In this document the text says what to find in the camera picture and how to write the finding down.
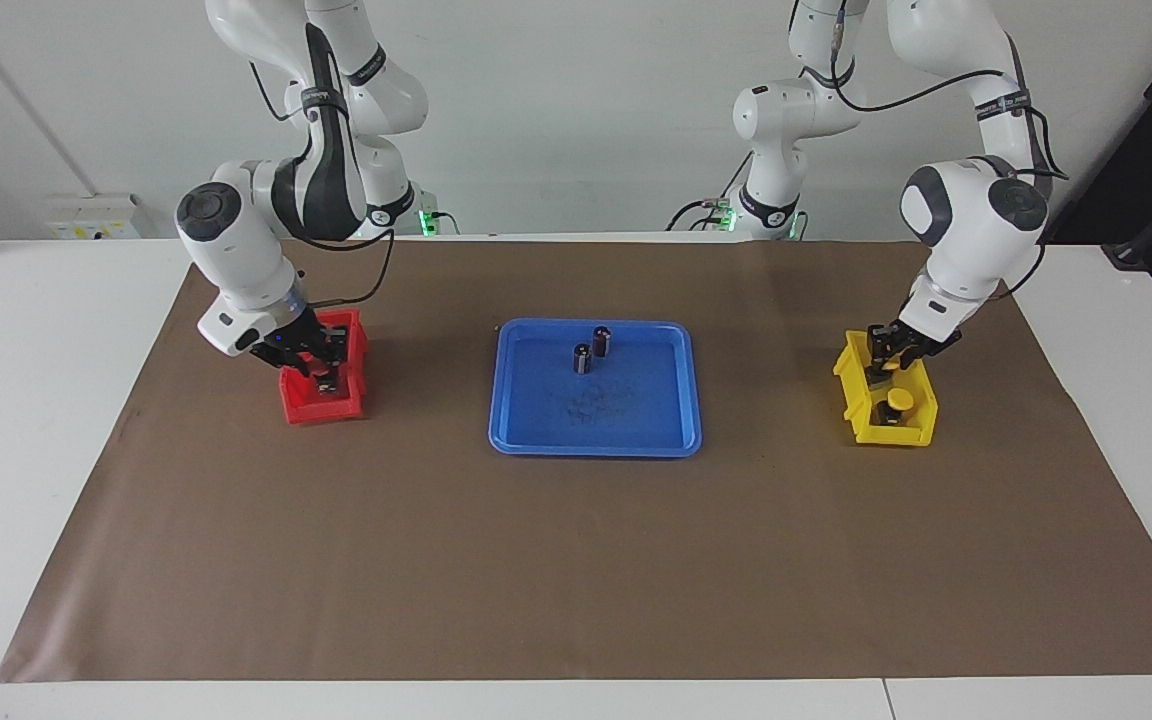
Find blue plastic tray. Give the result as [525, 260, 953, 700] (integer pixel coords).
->
[488, 318, 704, 459]

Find white wall socket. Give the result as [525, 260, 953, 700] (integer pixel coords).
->
[44, 193, 145, 241]

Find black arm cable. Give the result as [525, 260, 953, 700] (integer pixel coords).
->
[829, 0, 1070, 301]
[248, 20, 397, 307]

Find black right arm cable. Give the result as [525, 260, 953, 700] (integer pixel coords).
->
[248, 20, 397, 307]

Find yellow plastic bin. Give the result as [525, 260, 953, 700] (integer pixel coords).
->
[832, 330, 939, 447]

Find brown paper mat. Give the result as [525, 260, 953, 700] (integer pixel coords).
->
[0, 238, 1152, 684]

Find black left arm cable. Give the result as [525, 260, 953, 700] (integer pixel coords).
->
[829, 0, 1070, 301]

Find black base cable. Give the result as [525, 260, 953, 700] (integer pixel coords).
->
[416, 195, 462, 238]
[664, 150, 752, 233]

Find red plastic bin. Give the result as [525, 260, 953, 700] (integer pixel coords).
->
[278, 308, 370, 426]

